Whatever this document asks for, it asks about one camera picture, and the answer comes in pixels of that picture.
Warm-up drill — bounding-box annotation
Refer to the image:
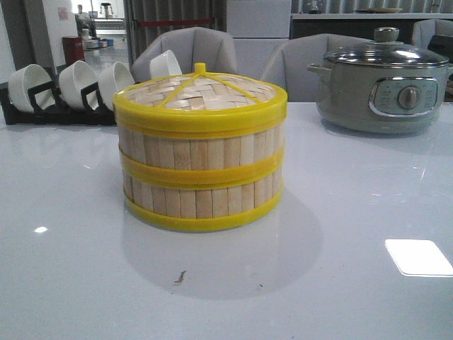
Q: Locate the white bowl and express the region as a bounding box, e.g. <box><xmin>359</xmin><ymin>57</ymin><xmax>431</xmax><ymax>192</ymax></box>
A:
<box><xmin>149</xmin><ymin>50</ymin><xmax>182</xmax><ymax>79</ymax></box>
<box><xmin>98</xmin><ymin>62</ymin><xmax>136</xmax><ymax>111</ymax></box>
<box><xmin>8</xmin><ymin>64</ymin><xmax>51</xmax><ymax>113</ymax></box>
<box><xmin>59</xmin><ymin>60</ymin><xmax>98</xmax><ymax>111</ymax></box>

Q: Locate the red bin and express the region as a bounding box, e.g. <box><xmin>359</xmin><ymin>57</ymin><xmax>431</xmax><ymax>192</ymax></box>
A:
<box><xmin>62</xmin><ymin>36</ymin><xmax>85</xmax><ymax>66</ymax></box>

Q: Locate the grey electric cooking pot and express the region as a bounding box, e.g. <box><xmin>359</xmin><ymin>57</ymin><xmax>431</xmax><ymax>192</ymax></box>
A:
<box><xmin>306</xmin><ymin>58</ymin><xmax>453</xmax><ymax>135</ymax></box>

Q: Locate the grey chair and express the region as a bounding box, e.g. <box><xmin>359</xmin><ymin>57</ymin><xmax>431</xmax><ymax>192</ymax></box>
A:
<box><xmin>131</xmin><ymin>27</ymin><xmax>238</xmax><ymax>82</ymax></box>
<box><xmin>411</xmin><ymin>19</ymin><xmax>452</xmax><ymax>54</ymax></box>
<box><xmin>260</xmin><ymin>33</ymin><xmax>367</xmax><ymax>102</ymax></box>

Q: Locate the left grey chair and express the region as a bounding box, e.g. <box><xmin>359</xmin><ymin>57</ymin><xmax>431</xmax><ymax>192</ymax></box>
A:
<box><xmin>131</xmin><ymin>27</ymin><xmax>238</xmax><ymax>82</ymax></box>

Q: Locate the bamboo steamer basket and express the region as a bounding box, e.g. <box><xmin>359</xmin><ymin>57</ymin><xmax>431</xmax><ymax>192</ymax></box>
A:
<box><xmin>123</xmin><ymin>168</ymin><xmax>283</xmax><ymax>232</ymax></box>
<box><xmin>119</xmin><ymin>125</ymin><xmax>285</xmax><ymax>189</ymax></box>

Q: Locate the woven bamboo steamer lid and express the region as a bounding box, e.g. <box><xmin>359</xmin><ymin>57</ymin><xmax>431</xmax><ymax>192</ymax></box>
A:
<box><xmin>113</xmin><ymin>63</ymin><xmax>287</xmax><ymax>139</ymax></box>

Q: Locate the middle grey chair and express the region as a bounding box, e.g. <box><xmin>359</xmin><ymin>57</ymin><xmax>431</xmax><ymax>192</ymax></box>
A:
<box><xmin>260</xmin><ymin>33</ymin><xmax>367</xmax><ymax>102</ymax></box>

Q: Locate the right grey chair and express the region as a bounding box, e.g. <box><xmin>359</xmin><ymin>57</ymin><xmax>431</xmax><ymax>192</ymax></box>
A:
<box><xmin>411</xmin><ymin>19</ymin><xmax>452</xmax><ymax>54</ymax></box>

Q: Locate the black dish rack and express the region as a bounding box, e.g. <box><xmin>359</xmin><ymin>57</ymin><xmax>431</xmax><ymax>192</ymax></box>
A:
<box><xmin>1</xmin><ymin>80</ymin><xmax>116</xmax><ymax>125</ymax></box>

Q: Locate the glass pot lid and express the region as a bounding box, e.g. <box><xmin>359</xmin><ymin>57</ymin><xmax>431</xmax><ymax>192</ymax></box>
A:
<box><xmin>324</xmin><ymin>27</ymin><xmax>449</xmax><ymax>69</ymax></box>

